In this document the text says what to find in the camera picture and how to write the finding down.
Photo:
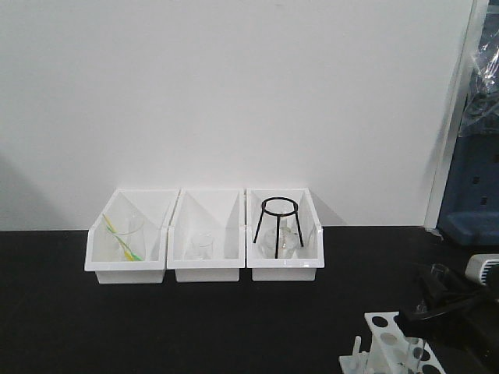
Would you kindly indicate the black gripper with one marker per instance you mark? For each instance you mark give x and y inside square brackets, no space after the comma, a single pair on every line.
[464,318]

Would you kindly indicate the tall glass test tube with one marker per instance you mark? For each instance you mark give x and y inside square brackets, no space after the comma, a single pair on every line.
[431,280]

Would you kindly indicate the white test tube rack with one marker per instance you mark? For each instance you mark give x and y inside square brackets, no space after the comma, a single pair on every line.
[387,351]

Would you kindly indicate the blue-grey pegboard drying rack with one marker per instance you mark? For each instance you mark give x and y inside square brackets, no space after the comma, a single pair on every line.
[469,210]

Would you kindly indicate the right white plastic bin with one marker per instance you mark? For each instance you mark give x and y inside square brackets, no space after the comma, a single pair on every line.
[305,261]

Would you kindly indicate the white plastic bin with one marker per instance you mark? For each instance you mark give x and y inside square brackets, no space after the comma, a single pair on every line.
[218,211]
[104,256]
[305,261]

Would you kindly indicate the glass flask under tripod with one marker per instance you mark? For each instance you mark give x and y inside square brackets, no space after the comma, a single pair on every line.
[279,238]

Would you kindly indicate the black metal tripod stand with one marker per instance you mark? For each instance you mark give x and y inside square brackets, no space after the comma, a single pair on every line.
[279,206]

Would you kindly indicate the clear plastic bag of pegs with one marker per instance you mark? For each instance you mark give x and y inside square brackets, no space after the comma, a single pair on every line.
[480,115]

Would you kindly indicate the middle white plastic bin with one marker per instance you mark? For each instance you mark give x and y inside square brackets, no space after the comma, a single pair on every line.
[218,211]

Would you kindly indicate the small glass beaker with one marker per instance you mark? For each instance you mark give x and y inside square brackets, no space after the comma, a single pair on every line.
[201,246]

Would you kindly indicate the left white plastic bin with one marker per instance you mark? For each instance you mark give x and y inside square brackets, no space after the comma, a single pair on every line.
[104,256]

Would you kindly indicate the glass beaker in left bin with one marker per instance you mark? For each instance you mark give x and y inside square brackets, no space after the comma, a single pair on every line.
[133,234]

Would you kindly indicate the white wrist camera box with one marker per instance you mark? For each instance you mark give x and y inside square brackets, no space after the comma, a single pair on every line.
[483,269]

